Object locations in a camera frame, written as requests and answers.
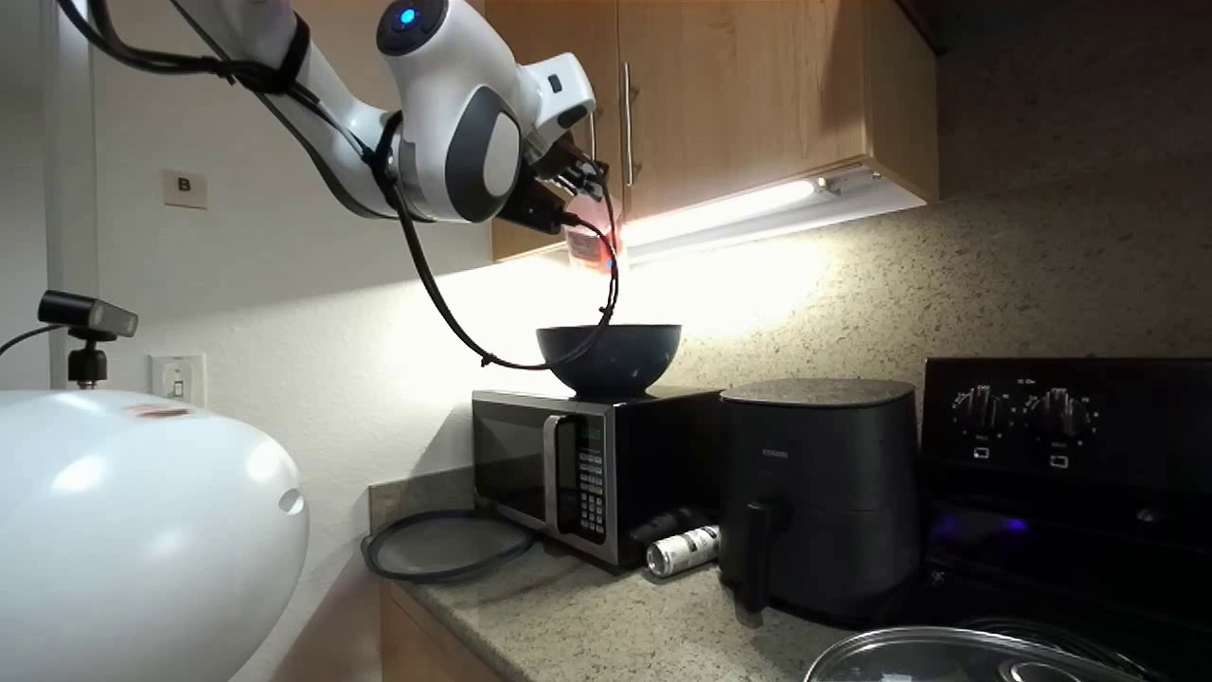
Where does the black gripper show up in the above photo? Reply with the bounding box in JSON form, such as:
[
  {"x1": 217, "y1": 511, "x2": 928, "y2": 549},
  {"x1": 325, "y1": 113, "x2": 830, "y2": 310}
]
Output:
[{"x1": 503, "y1": 131, "x2": 612, "y2": 250}]

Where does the clear bottle with orange label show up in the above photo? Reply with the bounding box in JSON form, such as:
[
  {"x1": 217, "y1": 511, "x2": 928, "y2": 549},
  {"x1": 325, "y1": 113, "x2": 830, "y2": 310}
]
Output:
[{"x1": 559, "y1": 187, "x2": 628, "y2": 276}]

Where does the dark round bowl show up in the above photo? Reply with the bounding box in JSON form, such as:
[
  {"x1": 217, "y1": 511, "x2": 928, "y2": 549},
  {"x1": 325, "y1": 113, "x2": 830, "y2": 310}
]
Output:
[{"x1": 534, "y1": 318, "x2": 687, "y2": 404}]

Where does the stainless steel microwave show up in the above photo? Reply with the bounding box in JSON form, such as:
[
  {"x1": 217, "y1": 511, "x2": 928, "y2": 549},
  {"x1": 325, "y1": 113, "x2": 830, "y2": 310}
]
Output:
[{"x1": 470, "y1": 387, "x2": 726, "y2": 571}]

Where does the under-cabinet light strip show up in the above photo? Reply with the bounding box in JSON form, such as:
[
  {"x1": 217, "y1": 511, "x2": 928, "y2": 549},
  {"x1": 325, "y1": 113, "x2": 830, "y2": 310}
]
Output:
[{"x1": 619, "y1": 174, "x2": 840, "y2": 255}]

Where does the black air fryer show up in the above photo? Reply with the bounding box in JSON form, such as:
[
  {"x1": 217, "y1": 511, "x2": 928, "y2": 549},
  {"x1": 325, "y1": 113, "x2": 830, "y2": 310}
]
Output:
[{"x1": 717, "y1": 374, "x2": 924, "y2": 630}]

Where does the black webcam on stand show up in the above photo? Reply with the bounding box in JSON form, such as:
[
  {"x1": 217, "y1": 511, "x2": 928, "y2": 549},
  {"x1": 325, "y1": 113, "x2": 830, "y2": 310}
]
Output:
[{"x1": 33, "y1": 286, "x2": 140, "y2": 395}]

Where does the black stove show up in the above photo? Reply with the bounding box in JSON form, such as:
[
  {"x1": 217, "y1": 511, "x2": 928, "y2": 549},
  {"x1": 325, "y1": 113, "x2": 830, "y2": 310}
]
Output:
[{"x1": 883, "y1": 353, "x2": 1212, "y2": 682}]

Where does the metal cabinet handle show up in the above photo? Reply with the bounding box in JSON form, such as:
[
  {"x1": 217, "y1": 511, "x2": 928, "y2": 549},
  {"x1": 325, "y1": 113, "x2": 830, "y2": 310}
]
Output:
[{"x1": 612, "y1": 59, "x2": 641, "y2": 196}]

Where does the wooden wall cabinet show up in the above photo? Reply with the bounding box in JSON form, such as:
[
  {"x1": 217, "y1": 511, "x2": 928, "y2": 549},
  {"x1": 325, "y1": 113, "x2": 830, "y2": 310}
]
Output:
[{"x1": 476, "y1": 0, "x2": 946, "y2": 265}]

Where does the small white wall plate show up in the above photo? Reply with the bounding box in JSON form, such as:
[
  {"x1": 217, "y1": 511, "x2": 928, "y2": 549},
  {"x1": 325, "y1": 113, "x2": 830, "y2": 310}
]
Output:
[{"x1": 159, "y1": 165, "x2": 211, "y2": 217}]

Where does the white wall outlet plate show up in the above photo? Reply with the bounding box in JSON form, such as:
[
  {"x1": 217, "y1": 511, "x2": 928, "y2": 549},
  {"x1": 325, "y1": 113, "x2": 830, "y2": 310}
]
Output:
[{"x1": 143, "y1": 347, "x2": 211, "y2": 408}]

